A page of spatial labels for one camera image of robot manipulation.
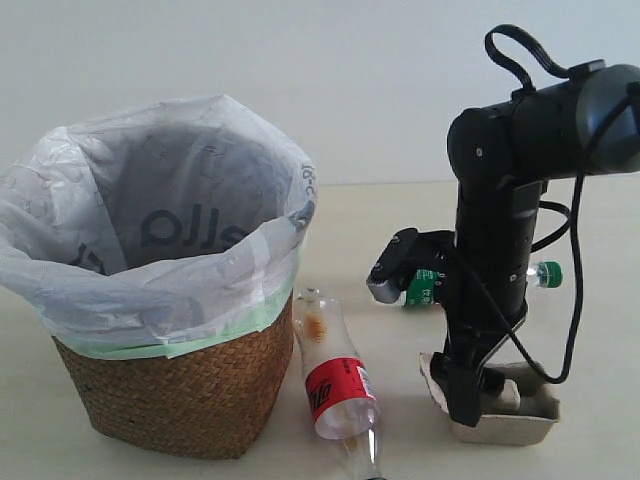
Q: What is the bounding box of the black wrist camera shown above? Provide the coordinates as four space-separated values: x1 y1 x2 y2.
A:
366 227 418 304

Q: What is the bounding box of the grey cardboard pulp tray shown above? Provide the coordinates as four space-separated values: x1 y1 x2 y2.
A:
448 362 560 446

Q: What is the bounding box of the green label water bottle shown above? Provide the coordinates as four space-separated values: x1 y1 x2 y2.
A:
395 261 563 308

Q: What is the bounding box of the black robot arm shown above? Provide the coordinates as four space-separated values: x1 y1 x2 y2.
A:
368 62 639 427

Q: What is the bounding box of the red label clear bottle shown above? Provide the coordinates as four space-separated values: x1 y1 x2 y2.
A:
293 288 384 479

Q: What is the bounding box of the white plastic bin liner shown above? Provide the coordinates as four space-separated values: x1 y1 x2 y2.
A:
1 95 318 360

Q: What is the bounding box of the black cable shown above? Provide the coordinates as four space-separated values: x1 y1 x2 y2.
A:
483 24 640 385

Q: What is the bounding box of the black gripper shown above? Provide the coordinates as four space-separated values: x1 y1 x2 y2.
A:
407 230 526 427

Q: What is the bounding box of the brown woven wicker basket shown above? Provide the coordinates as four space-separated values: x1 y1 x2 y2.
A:
54 302 294 460

